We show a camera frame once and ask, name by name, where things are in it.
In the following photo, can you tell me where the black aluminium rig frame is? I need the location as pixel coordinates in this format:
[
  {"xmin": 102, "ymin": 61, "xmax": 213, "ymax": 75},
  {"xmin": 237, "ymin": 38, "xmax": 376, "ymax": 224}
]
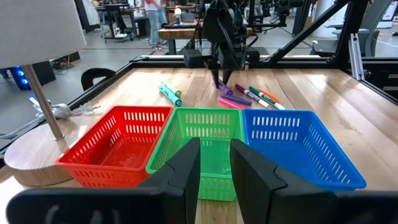
[{"xmin": 0, "ymin": 0, "xmax": 398, "ymax": 156}]

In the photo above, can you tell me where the floor cable bundle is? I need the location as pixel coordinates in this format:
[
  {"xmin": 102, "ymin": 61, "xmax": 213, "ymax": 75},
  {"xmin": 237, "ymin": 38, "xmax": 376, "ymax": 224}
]
[{"xmin": 51, "ymin": 55, "xmax": 82, "ymax": 72}]

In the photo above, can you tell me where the person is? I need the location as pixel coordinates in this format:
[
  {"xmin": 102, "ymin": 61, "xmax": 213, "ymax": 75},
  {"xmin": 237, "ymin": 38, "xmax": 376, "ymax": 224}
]
[{"xmin": 143, "ymin": 0, "xmax": 169, "ymax": 52}]

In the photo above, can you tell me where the white lamp power cord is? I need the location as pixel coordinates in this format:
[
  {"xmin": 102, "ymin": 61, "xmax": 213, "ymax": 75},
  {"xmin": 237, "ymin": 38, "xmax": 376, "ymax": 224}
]
[{"xmin": 0, "ymin": 96, "xmax": 102, "ymax": 140}]

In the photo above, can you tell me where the green plastic basket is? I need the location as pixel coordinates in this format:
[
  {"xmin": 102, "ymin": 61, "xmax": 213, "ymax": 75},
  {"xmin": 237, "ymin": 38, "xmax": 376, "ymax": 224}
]
[{"xmin": 146, "ymin": 106, "xmax": 246, "ymax": 202}]

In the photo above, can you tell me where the pink marker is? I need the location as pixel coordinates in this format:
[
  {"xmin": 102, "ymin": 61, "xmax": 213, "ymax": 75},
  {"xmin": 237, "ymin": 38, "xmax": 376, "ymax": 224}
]
[{"xmin": 217, "ymin": 96, "xmax": 246, "ymax": 111}]

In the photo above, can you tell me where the green Expo marker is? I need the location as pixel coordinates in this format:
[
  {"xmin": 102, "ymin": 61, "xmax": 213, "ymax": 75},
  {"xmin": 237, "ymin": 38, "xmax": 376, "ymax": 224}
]
[{"xmin": 248, "ymin": 86, "xmax": 286, "ymax": 111}]

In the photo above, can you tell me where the black robot workstation rig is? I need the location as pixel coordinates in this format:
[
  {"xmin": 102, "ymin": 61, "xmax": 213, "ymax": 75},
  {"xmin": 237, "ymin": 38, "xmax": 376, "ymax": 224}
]
[{"xmin": 248, "ymin": 0, "xmax": 307, "ymax": 29}]

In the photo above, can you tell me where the grey office chair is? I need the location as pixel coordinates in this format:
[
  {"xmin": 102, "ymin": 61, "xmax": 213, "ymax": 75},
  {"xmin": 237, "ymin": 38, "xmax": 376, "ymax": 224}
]
[{"xmin": 310, "ymin": 0, "xmax": 393, "ymax": 58}]

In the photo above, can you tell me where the red plastic basket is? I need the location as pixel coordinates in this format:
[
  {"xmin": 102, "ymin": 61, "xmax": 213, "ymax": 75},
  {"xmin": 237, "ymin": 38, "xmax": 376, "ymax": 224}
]
[{"xmin": 55, "ymin": 105, "xmax": 174, "ymax": 189}]

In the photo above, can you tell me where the teal highlighter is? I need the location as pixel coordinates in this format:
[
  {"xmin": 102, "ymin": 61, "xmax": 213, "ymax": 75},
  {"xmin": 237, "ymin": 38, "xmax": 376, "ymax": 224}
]
[{"xmin": 157, "ymin": 83, "xmax": 183, "ymax": 107}]

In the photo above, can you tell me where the blue plastic basket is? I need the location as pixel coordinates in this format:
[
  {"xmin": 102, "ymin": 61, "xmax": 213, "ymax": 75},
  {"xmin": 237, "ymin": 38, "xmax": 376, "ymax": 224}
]
[{"xmin": 241, "ymin": 108, "xmax": 368, "ymax": 192}]

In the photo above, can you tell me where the yellow highlighter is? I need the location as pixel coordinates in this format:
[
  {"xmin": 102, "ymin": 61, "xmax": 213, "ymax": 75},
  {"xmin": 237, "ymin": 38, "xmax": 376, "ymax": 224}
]
[{"xmin": 162, "ymin": 80, "xmax": 182, "ymax": 97}]

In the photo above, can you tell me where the purple highlighter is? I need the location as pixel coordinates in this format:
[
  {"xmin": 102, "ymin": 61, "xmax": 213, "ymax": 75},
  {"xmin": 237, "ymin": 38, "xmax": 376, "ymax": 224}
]
[{"xmin": 216, "ymin": 78, "xmax": 234, "ymax": 96}]

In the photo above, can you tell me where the purple Expo marker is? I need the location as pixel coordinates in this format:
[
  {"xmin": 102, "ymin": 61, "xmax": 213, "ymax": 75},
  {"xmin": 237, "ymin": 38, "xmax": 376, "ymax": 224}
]
[{"xmin": 234, "ymin": 83, "xmax": 271, "ymax": 109}]

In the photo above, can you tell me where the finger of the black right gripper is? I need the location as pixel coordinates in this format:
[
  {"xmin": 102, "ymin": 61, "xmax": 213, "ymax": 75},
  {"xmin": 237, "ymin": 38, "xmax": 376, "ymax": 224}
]
[
  {"xmin": 221, "ymin": 68, "xmax": 234, "ymax": 85},
  {"xmin": 211, "ymin": 67, "xmax": 221, "ymax": 90}
]

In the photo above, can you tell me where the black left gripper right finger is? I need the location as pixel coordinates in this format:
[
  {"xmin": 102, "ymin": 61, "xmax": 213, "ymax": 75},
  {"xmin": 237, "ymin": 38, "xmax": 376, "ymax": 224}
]
[{"xmin": 229, "ymin": 138, "xmax": 338, "ymax": 224}]

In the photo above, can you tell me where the blue-lit computer tower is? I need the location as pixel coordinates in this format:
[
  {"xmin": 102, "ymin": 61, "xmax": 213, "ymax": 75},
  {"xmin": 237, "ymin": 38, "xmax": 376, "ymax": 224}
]
[{"xmin": 8, "ymin": 64, "xmax": 32, "ymax": 91}]

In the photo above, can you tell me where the black equipment cart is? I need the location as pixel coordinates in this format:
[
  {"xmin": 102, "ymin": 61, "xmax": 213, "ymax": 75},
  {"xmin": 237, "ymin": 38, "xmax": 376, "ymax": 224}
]
[{"xmin": 96, "ymin": 2, "xmax": 139, "ymax": 43}]

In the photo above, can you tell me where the thin purple marker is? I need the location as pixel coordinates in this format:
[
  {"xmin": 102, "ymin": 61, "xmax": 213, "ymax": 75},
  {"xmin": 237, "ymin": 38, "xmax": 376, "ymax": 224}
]
[{"xmin": 219, "ymin": 93, "xmax": 253, "ymax": 107}]

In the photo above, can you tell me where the silver aluminium bracket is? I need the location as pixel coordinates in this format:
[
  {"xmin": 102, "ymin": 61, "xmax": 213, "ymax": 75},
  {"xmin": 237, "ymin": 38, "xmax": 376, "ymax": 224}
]
[{"xmin": 347, "ymin": 32, "xmax": 365, "ymax": 82}]

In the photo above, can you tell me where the orange marker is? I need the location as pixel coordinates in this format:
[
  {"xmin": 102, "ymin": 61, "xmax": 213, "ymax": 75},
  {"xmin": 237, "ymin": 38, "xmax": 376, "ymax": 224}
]
[{"xmin": 257, "ymin": 87, "xmax": 280, "ymax": 103}]

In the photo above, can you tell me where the wooden workbench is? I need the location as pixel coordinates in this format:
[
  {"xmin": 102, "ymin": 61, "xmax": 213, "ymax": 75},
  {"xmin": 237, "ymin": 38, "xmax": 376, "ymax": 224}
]
[{"xmin": 157, "ymin": 18, "xmax": 254, "ymax": 56}]

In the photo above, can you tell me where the black clamp handle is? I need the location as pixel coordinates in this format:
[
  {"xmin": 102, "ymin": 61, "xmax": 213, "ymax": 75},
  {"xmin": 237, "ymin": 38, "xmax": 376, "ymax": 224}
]
[{"xmin": 80, "ymin": 67, "xmax": 117, "ymax": 91}]

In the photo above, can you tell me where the small white lamp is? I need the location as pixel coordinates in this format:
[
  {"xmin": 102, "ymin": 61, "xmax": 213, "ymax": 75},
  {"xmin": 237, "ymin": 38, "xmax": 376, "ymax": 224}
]
[{"xmin": 173, "ymin": 7, "xmax": 183, "ymax": 26}]

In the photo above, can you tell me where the black speaker box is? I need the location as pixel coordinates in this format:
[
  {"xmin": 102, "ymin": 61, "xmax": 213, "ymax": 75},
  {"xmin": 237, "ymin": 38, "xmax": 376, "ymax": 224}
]
[{"xmin": 30, "ymin": 60, "xmax": 57, "ymax": 87}]

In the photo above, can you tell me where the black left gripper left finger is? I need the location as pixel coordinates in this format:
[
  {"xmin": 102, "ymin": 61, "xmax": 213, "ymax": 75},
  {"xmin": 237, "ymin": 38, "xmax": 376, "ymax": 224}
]
[{"xmin": 136, "ymin": 137, "xmax": 201, "ymax": 224}]

